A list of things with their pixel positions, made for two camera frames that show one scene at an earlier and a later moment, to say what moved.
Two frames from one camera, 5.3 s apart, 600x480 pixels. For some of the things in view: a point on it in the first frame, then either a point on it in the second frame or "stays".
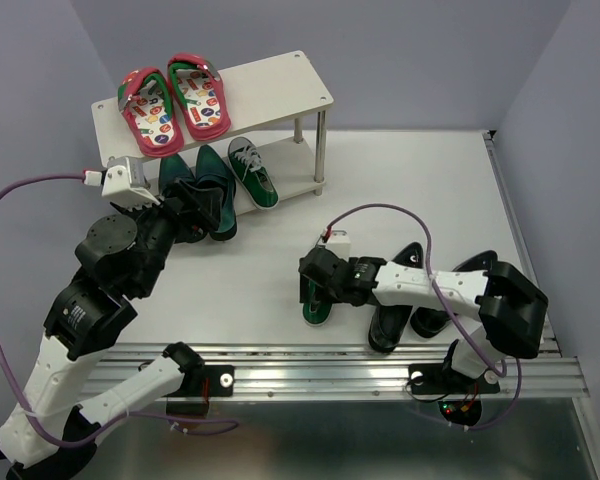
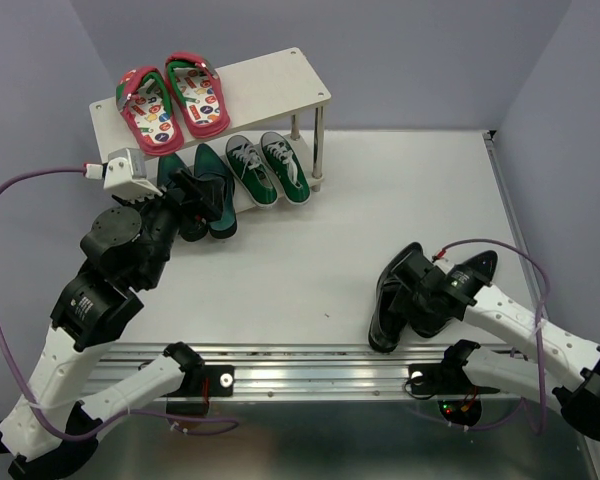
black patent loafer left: (389, 323) stays
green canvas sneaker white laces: (315, 313) to (286, 168)
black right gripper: (321, 294) to (402, 302)
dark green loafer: (173, 167) stays
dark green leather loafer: (212, 171) stays
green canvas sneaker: (246, 164) stays
